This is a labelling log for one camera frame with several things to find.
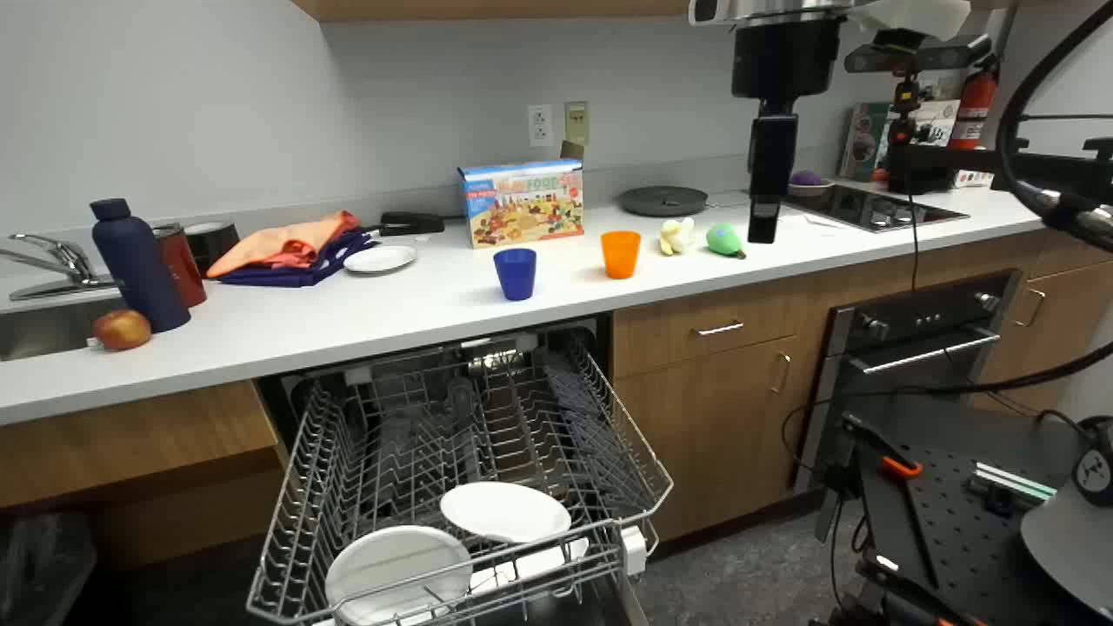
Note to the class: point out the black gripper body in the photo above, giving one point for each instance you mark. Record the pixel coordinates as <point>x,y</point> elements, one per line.
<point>788,57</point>

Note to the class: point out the red metal tumbler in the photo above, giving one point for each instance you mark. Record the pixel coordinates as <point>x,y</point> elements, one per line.
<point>186,273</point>

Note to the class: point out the wooden cabinet beside oven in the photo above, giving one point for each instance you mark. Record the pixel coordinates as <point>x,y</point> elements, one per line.
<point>1063,318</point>

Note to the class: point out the black bowl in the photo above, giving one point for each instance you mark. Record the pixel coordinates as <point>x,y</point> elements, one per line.
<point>662,199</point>

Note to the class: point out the red fire extinguisher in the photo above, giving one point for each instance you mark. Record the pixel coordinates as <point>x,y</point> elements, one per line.
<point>976,105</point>

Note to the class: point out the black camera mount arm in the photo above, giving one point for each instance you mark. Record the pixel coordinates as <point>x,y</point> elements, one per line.
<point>928,167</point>

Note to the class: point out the black built-in oven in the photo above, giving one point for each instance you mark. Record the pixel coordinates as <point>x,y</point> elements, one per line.
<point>928,318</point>

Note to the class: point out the orange cloth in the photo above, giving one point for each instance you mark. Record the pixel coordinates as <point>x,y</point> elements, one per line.
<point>273,245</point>

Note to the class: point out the black stereo camera on stand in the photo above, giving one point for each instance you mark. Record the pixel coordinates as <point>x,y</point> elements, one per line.
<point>915,57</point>

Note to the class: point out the navy blue water bottle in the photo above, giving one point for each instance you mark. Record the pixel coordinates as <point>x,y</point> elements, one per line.
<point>140,266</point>

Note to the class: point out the framed picture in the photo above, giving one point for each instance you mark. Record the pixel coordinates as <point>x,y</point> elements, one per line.
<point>862,139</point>

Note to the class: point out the pale yellow toy vegetable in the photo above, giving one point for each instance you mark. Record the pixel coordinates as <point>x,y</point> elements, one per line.
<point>676,238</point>

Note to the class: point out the beige wall switch plate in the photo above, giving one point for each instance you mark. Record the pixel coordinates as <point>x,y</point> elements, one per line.
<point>574,122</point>

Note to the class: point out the black round device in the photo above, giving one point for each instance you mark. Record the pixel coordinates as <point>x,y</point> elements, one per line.
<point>1097,472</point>

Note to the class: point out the small white plate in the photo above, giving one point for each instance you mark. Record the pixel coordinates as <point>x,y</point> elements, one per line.
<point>380,258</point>

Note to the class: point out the colourful cardboard game box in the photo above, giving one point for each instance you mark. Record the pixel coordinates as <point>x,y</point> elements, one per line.
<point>524,203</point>

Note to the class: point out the white oval plate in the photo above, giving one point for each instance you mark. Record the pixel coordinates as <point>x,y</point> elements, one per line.
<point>506,508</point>

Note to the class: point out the chrome sink faucet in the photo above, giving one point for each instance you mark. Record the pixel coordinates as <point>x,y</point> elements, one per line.
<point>58,258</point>

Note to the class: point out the black cooktop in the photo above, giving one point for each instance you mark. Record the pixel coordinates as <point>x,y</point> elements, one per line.
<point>882,211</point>

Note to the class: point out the dark blue cloth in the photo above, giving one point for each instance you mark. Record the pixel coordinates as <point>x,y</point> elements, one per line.
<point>309,275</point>

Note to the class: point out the black perforated robot table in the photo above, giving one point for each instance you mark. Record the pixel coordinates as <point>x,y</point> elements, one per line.
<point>961,545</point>

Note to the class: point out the wooden drawer front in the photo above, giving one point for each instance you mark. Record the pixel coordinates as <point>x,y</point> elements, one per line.
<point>662,337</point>

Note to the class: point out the grey round disc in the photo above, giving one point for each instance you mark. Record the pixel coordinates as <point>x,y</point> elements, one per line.
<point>1071,558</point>

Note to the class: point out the white printed sign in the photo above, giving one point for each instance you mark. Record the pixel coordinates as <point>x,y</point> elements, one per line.
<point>940,116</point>

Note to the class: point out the large white plate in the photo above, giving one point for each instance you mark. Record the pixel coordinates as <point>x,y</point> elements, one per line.
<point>394,568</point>

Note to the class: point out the white wall outlet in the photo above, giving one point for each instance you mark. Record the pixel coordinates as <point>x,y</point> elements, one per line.
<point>539,126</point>

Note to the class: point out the purple toy in bowl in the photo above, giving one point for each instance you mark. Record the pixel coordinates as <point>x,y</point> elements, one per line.
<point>807,181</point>

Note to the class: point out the orange plastic cup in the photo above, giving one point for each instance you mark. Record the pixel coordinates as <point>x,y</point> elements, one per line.
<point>620,255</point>

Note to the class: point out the blue plastic cup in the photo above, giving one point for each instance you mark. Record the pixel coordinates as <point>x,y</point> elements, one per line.
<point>516,279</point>

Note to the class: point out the green and white tube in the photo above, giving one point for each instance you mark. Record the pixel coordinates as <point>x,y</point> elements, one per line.
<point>1012,481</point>

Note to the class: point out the wooden cabinet panel beside dishwasher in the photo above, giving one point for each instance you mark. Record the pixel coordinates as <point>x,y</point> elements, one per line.
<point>140,454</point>

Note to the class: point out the bin with clear liner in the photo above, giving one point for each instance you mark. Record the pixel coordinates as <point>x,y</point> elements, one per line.
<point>48,568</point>

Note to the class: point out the orange fruit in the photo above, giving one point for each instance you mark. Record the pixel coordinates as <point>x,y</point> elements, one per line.
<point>123,327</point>

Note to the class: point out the steel sink basin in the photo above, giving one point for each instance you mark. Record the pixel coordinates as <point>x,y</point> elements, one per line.
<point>40,332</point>

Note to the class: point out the green toy pear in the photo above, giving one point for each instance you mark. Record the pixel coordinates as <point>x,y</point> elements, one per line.
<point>726,241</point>

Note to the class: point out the wooden cabinet door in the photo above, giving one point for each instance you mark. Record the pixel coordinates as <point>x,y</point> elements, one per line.
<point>698,441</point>

